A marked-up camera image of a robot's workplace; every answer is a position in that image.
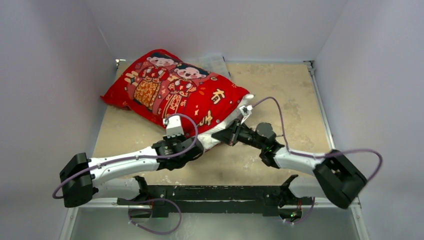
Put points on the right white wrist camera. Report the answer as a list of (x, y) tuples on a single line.
[(246, 111)]

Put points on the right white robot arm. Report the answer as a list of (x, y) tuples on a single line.
[(276, 155)]

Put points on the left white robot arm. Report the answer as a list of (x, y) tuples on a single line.
[(84, 179)]

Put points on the red printed pillowcase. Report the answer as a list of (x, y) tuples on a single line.
[(159, 84)]

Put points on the clear plastic organizer box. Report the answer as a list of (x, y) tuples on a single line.
[(214, 62)]

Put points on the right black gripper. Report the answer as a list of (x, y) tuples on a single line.
[(234, 132)]

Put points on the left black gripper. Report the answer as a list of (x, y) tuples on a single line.
[(179, 137)]

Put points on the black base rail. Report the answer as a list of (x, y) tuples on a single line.
[(267, 200)]

